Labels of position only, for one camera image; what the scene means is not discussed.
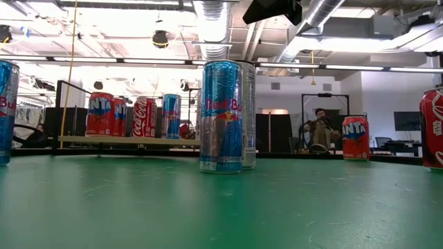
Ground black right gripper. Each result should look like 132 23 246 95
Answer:
242 0 304 27

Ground blue silver Red Bull can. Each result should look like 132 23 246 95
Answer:
199 59 244 174
0 59 20 167
161 93 182 140

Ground yellow hanging pendant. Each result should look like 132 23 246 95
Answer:
310 50 317 86

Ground black pole with round head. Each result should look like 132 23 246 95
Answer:
179 79 201 139

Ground black partition panel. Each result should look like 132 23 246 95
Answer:
255 113 292 154

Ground grey office chair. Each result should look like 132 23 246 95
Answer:
374 136 392 149

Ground dark office desk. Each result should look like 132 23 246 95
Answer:
370 140 424 157

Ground red Star Wars Coca-Cola can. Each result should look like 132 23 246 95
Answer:
419 86 443 173

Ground black cabinet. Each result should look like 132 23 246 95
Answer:
44 107 87 138

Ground black ceiling device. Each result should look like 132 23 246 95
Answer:
0 24 13 44

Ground silver ventilation duct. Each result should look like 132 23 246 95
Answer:
192 0 239 62
273 0 347 65

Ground black metal stand frame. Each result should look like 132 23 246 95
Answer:
300 92 350 153

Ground black ceiling dome camera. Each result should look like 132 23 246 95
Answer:
152 30 170 49

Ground black wall monitor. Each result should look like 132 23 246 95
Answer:
393 111 422 132

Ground wooden shelf with black frame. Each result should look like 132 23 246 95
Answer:
54 80 201 156

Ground black curved cable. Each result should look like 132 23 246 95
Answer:
12 123 48 149

